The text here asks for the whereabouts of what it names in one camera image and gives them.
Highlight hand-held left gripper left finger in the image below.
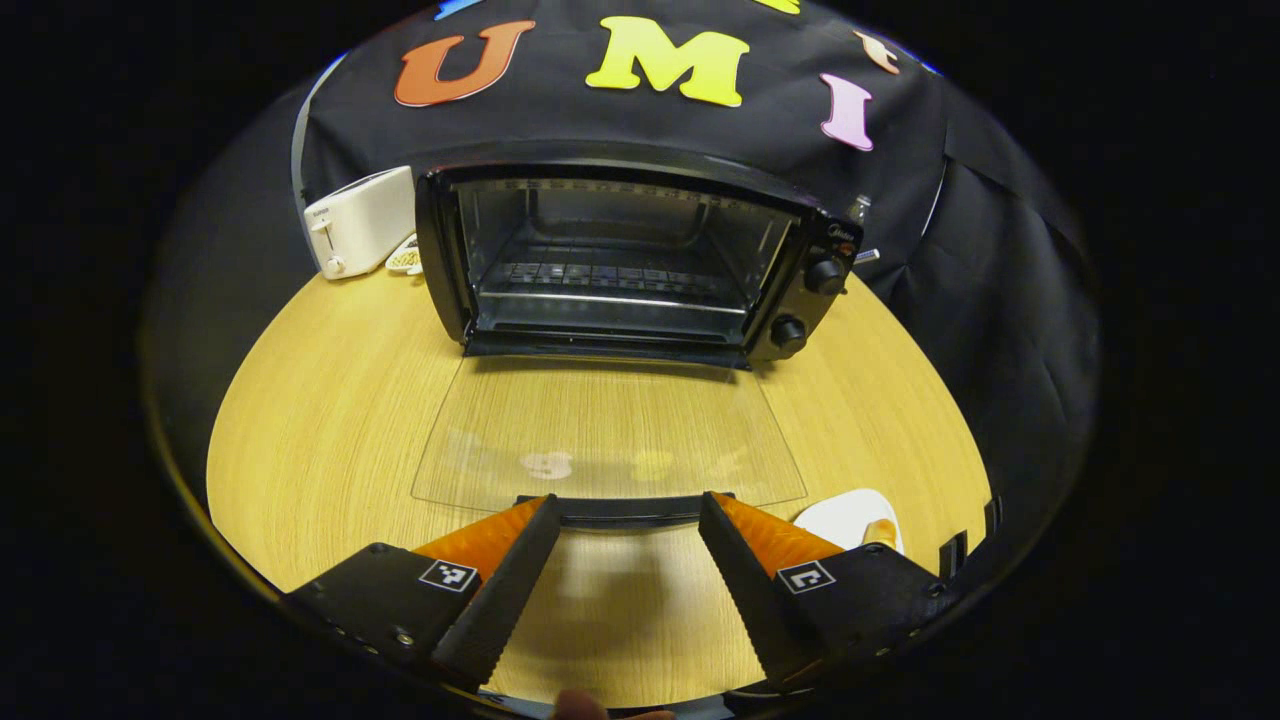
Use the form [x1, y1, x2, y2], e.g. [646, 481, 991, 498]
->
[285, 493, 563, 691]

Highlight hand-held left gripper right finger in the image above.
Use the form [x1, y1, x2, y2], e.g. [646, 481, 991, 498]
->
[697, 490, 966, 693]

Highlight black electric oven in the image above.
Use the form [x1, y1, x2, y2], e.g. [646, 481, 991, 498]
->
[412, 163, 867, 531]

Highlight white plate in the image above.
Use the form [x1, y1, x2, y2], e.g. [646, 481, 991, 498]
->
[793, 488, 906, 557]

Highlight white toaster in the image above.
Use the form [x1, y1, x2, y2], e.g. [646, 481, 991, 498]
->
[303, 165, 419, 281]

